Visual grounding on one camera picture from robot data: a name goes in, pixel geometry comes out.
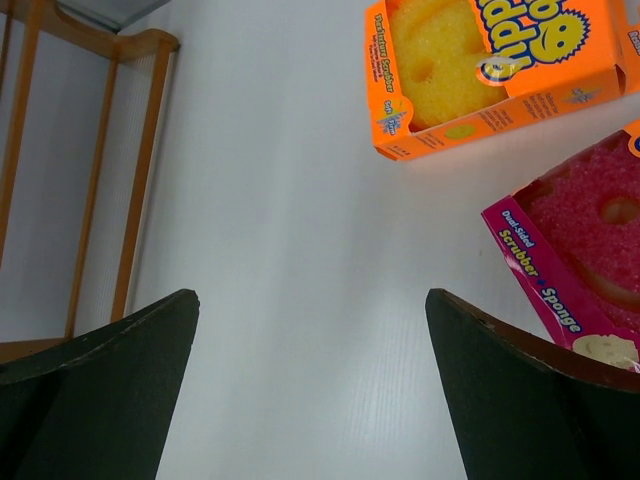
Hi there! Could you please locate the orange three-tier wire shelf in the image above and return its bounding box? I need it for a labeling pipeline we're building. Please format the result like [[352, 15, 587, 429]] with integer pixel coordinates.
[[1, 1, 179, 362]]

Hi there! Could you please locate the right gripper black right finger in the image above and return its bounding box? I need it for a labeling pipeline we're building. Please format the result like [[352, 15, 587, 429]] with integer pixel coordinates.
[[425, 289, 639, 479]]

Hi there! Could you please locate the orange box yellow sponge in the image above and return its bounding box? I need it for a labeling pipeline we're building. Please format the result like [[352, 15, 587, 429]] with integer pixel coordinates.
[[364, 1, 639, 161]]

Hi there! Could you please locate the pink scrubber sponge box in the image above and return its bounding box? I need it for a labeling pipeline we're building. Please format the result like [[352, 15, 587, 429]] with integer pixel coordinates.
[[482, 122, 639, 372]]

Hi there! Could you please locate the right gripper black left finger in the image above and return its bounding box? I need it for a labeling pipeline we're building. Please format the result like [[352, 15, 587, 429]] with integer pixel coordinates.
[[1, 289, 200, 479]]

